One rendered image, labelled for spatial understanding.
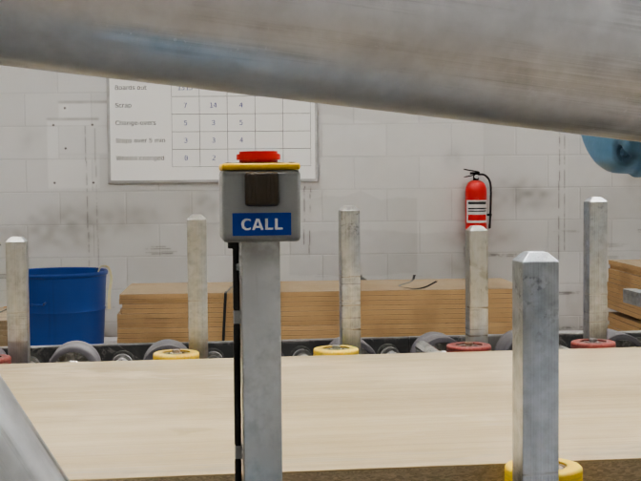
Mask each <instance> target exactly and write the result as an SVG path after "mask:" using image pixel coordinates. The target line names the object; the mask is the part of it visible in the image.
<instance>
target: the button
mask: <svg viewBox="0 0 641 481"><path fill-rule="evenodd" d="M278 159H280V154H278V151H245V152H239V155H237V160H239V162H278Z"/></svg>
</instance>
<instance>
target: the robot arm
mask: <svg viewBox="0 0 641 481"><path fill-rule="evenodd" d="M0 65H1V66H10V67H17V68H25V69H34V70H41V71H49V72H58V73H73V74H81V75H88V76H97V77H105V78H112V79H121V80H129V81H136V82H145V83H153V84H160V85H169V86H177V87H184V88H193V89H201V90H209V91H217V92H225V93H233V94H248V95H256V96H264V97H272V98H280V99H288V100H296V101H304V102H312V103H320V104H328V105H336V106H344V107H352V108H360V109H368V110H376V111H384V112H392V113H400V114H408V115H423V116H431V117H439V118H447V119H456V120H463V121H471V122H480V123H487V124H495V125H504V126H511V127H519V128H528V129H535V130H543V131H552V132H559V133H567V134H576V135H581V137H582V139H583V142H584V144H585V147H586V149H587V151H588V153H589V155H590V156H591V158H592V159H593V160H594V161H595V162H596V164H597V165H599V166H600V167H601V168H603V169H604V170H606V171H608V172H612V173H616V174H629V175H631V176H632V177H634V178H641V0H0ZM0 481H70V480H69V478H68V477H67V475H66V474H65V472H64V471H63V470H62V468H61V467H60V465H59V464H58V462H57V461H56V459H55V458H54V456H53V455H52V453H51V451H50V450H49V448H48V447H47V445H46V443H45V442H44V440H43V439H42V437H41V436H40V434H39V433H38V431H37V430H36V428H35V427H34V425H33V424H32V422H31V420H30V419H29V417H28V416H27V414H26V412H25V411H24V410H23V409H22V407H21V406H20V404H19V403H18V401H17V400H16V398H15V397H14V395H13V394H12V392H11V391H10V389H9V387H8V386H7V384H6V382H5V381H4V379H3V378H2V376H1V375H0Z"/></svg>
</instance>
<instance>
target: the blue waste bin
mask: <svg viewBox="0 0 641 481"><path fill-rule="evenodd" d="M102 266H103V267H108V269H109V272H110V284H109V290H108V309H111V291H112V284H113V275H112V271H111V268H110V267H109V266H108V265H101V266H100V267H99V268H98V267H45V268H29V299H30V343H31V345H63V344H64V343H67V342H70V341H82V342H86V343H88V344H90V345H97V344H104V330H105V308H106V305H105V303H106V277H107V274H108V269H106V268H101V267H102Z"/></svg>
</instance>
